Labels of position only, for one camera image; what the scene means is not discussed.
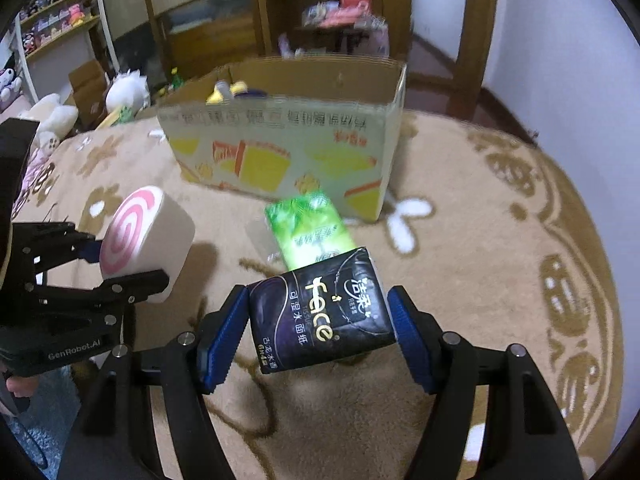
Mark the pink swirl roll plush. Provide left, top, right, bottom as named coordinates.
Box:
left=99, top=185, right=195, bottom=304

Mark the dark purple tissue pack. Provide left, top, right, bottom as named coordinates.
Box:
left=250, top=247, right=396, bottom=375

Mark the green tissue pack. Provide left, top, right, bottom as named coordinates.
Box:
left=265, top=191, right=356, bottom=270

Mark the person leg in jeans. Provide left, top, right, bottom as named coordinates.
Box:
left=1, top=366, right=80, bottom=479

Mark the cream cat plush toy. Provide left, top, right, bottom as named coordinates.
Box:
left=18, top=93, right=79, bottom=156

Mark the black white kuromi plush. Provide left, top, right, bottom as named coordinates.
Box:
left=0, top=68, right=22, bottom=110

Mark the small brown cardboard box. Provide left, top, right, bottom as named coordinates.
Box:
left=68, top=60, right=108, bottom=130

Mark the white round plush toy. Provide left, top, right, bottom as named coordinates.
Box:
left=105, top=70, right=151, bottom=114

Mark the beige patterned plush blanket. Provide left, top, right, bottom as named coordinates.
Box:
left=18, top=113, right=624, bottom=479

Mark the printed cardboard box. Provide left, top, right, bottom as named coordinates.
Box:
left=156, top=55, right=407, bottom=221

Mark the white toy display shelf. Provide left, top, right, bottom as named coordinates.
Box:
left=10, top=0, right=120, bottom=102

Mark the yellow plush in box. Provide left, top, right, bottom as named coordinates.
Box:
left=206, top=80, right=248, bottom=105

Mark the cluttered small dark table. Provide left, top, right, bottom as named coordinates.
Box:
left=296, top=0, right=390, bottom=58

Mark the wooden door frame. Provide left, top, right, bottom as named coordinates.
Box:
left=373, top=0, right=498, bottom=120

